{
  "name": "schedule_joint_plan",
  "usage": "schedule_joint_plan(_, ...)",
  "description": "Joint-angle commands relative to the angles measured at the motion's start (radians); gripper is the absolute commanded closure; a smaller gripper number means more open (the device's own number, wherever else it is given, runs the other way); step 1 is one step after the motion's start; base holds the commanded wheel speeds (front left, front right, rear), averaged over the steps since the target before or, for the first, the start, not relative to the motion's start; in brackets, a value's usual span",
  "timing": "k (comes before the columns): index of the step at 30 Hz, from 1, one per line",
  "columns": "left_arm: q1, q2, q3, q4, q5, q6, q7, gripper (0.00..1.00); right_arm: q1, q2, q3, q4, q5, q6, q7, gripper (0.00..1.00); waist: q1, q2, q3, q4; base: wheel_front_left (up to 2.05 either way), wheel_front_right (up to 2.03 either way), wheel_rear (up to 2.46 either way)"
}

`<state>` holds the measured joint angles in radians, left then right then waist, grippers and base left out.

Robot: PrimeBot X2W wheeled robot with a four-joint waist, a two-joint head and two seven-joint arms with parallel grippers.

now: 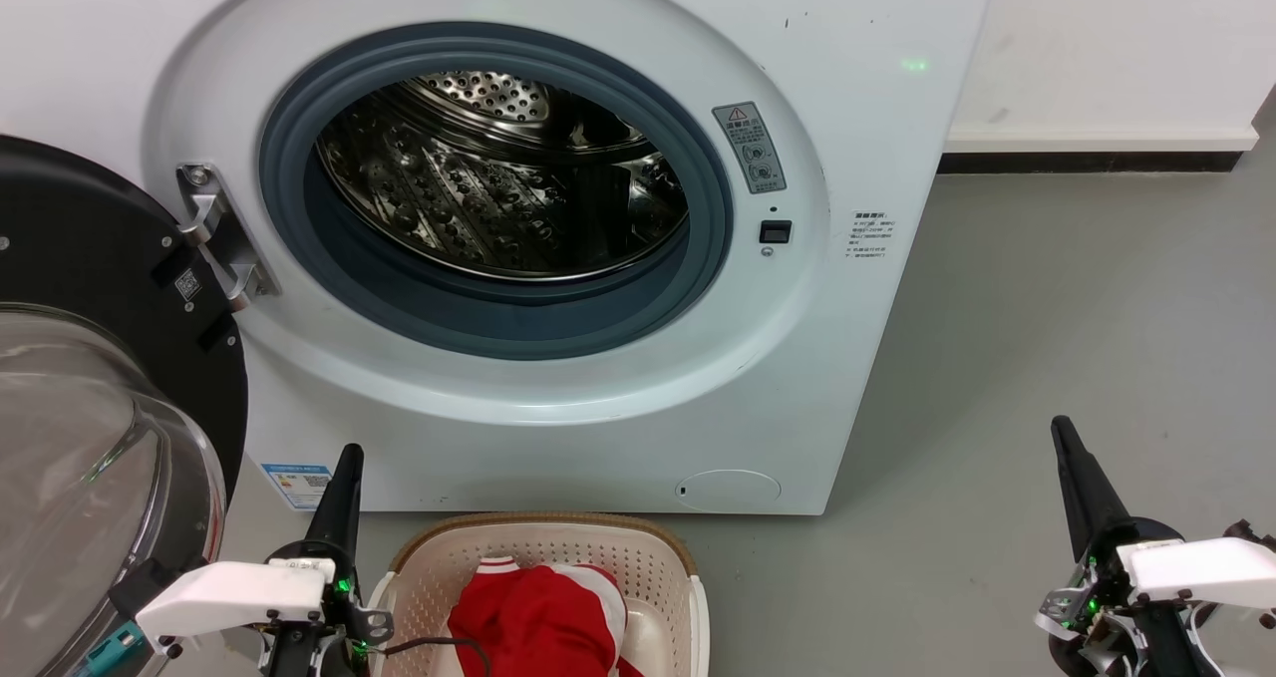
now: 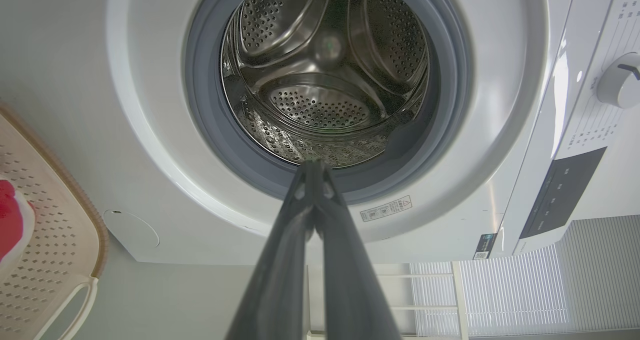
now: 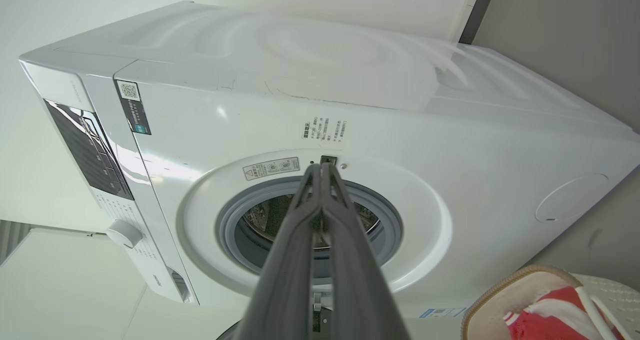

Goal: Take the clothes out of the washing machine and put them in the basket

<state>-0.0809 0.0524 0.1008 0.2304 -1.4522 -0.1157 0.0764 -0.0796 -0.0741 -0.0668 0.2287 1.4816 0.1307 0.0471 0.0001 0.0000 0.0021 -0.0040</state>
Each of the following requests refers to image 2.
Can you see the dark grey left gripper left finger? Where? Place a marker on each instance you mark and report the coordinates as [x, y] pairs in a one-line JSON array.
[[277, 285]]

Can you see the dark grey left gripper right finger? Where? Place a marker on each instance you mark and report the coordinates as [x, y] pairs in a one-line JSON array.
[[350, 290]]

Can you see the red and white cloth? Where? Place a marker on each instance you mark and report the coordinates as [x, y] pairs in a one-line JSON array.
[[7, 220]]

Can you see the stainless steel washing machine drum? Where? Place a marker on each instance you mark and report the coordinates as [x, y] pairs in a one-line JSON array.
[[320, 104]]

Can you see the beige perforated laundry basket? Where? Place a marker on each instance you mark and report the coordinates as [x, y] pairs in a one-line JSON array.
[[55, 260]]

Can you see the black washing machine display panel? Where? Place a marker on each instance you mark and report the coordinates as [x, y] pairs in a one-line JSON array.
[[562, 192]]

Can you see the white washing machine dial knob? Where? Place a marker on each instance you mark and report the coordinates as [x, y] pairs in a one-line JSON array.
[[620, 82]]

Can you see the white warning triangle label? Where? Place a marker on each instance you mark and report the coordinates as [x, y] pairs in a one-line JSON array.
[[386, 208]]

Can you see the dark QR code sticker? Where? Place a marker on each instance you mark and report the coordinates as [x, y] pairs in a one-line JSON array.
[[485, 246]]

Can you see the round white filter cover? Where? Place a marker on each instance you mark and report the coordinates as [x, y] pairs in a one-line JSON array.
[[131, 228]]

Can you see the grey window blinds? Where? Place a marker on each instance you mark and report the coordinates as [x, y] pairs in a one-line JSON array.
[[550, 280]]

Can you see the white front-load washing machine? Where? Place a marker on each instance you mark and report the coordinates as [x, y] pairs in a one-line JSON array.
[[500, 129]]

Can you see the white frame rack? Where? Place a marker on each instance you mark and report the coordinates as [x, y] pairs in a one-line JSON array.
[[460, 300]]

